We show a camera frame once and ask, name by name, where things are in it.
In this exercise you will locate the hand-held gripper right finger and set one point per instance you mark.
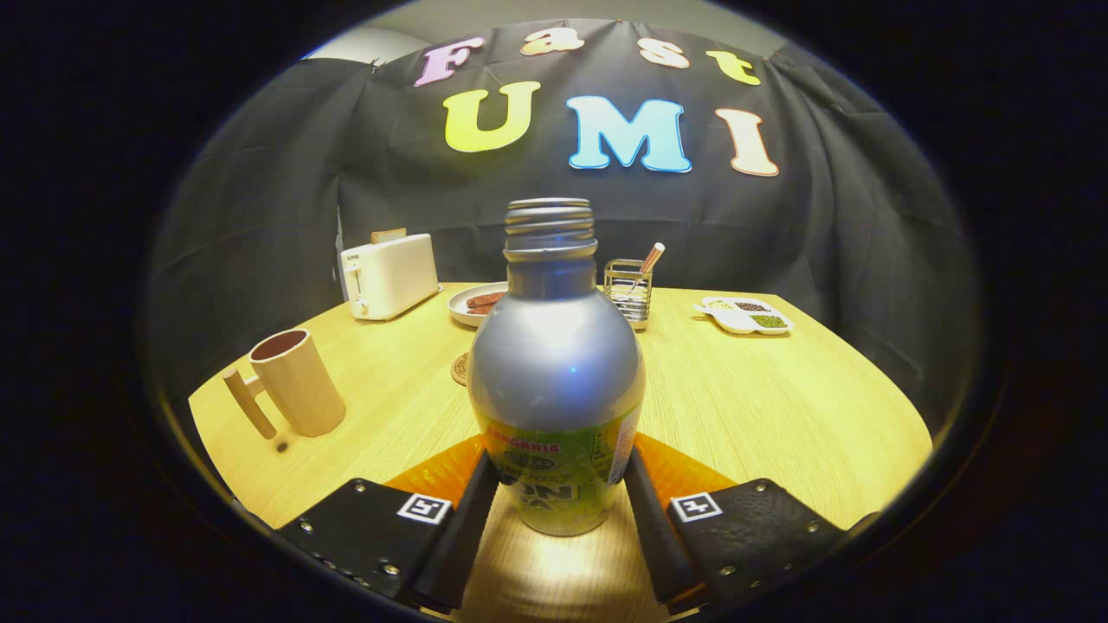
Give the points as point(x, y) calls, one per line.
point(658, 536)

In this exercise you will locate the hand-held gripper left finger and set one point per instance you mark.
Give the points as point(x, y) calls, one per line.
point(459, 545)

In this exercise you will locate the round cork coaster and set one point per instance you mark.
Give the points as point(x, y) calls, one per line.
point(460, 369)

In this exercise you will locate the silver bottle with green label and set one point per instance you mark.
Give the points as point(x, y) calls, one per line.
point(554, 363)

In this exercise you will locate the wooden table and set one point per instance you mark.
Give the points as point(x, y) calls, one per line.
point(762, 407)

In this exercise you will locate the white divided dish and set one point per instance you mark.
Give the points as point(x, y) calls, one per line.
point(736, 322)

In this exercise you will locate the white round plate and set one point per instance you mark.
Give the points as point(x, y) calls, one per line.
point(459, 305)

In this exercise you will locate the white toaster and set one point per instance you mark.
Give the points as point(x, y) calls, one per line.
point(394, 277)

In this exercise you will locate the toast slice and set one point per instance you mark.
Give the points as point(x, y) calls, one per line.
point(389, 235)

